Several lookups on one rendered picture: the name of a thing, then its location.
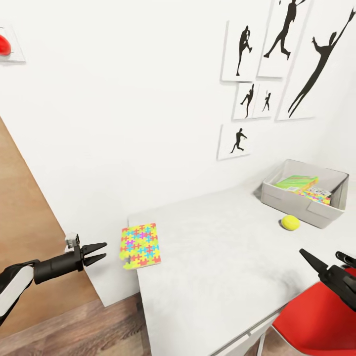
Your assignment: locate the jigsaw puzzle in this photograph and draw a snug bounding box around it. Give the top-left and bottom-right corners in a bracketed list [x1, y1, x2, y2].
[119, 223, 161, 270]
[300, 190, 330, 205]

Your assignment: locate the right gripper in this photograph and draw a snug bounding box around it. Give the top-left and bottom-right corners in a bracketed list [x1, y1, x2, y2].
[299, 248, 356, 312]

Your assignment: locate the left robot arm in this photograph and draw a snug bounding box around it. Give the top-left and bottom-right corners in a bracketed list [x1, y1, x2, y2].
[0, 232, 107, 326]

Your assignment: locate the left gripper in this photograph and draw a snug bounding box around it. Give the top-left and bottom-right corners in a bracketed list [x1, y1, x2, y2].
[51, 242, 107, 278]

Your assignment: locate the board game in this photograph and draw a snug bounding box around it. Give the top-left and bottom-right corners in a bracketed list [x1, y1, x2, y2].
[307, 185, 332, 198]
[274, 176, 319, 195]

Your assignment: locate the tennis ball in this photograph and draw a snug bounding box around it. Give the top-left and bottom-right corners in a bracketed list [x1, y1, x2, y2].
[282, 215, 300, 230]

